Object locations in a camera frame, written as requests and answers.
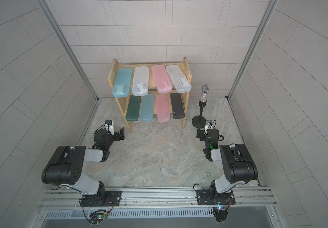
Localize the white translucent pencil case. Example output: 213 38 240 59
132 66 149 97

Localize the black pencil case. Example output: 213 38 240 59
170 93 185 119

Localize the wooden two-tier shelf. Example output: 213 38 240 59
107 57 192 132

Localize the blue-grey pencil case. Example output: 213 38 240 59
140 94 154 122

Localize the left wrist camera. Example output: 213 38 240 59
105 120 115 135

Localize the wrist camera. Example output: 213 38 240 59
105 120 115 135
205 120 213 134

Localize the circuit board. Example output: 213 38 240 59
211 207 228 223
89 210 108 226

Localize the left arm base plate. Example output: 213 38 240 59
78 191 122 207

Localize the frosted white pencil case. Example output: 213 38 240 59
166 65 192 93

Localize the aluminium mounting rail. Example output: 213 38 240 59
37 186 277 210

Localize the pink pencil case top shelf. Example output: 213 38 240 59
151 65 173 94

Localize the right circuit board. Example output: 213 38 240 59
211 207 228 223

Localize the glitter microphone on stand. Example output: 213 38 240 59
192 84 210 129

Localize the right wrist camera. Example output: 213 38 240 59
205 120 213 134

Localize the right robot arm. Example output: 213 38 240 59
196 128 258 198

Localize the light teal pencil case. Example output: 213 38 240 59
112 67 132 98

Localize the pink pencil case shelf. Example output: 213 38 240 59
151 65 173 94
155 94 170 123

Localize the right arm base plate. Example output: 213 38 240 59
196 189 236 205

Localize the dark green pencil case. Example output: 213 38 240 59
126 95 141 122

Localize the left circuit board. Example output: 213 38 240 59
89 210 108 226

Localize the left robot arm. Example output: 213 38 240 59
41 128 125 207

